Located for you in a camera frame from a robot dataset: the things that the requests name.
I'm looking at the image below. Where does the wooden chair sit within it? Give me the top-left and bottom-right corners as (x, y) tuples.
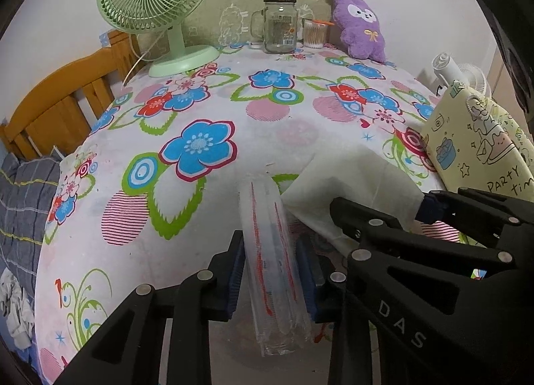
(0, 29), (139, 161)

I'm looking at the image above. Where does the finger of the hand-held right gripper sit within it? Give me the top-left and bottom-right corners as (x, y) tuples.
(329, 196), (419, 259)
(416, 187), (534, 253)

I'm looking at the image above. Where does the white crumpled cloth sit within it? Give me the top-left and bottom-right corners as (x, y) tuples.
(0, 269), (37, 349)

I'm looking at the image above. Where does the purple plush bunny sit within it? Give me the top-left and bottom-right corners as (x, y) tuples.
(331, 0), (388, 64)

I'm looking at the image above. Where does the cotton swab jar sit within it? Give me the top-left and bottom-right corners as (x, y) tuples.
(302, 18), (335, 50)

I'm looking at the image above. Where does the white nonwoven cloth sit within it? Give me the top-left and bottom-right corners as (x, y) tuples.
(283, 146), (427, 249)

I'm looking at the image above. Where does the blue bed sheet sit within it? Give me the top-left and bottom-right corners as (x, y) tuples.
(4, 339), (42, 381)

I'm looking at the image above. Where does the floral tablecloth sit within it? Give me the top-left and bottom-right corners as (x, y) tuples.
(35, 40), (465, 385)

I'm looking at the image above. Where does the grey plaid cloth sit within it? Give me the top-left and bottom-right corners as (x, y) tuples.
(0, 155), (64, 282)

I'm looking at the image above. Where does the white desk fan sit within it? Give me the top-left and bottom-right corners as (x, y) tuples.
(431, 52), (492, 99)

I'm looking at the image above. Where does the dark object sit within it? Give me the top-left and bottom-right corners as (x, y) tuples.
(471, 0), (534, 119)

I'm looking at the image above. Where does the clear plastic bag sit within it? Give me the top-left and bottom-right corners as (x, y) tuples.
(237, 173), (313, 357)

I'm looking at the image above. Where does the yellow cartoon storage box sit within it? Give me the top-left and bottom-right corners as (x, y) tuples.
(419, 80), (534, 199)

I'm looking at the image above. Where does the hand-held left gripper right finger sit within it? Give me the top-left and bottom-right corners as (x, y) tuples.
(296, 237), (348, 324)

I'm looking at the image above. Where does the white fan cable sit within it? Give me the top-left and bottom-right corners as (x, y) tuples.
(122, 31), (166, 88)

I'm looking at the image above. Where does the green patterned board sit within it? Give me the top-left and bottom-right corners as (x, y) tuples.
(183, 0), (338, 48)

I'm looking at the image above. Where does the glass jar mug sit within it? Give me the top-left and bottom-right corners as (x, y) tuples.
(250, 0), (302, 55)

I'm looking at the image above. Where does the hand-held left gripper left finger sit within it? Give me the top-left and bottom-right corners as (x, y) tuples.
(58, 230), (248, 385)

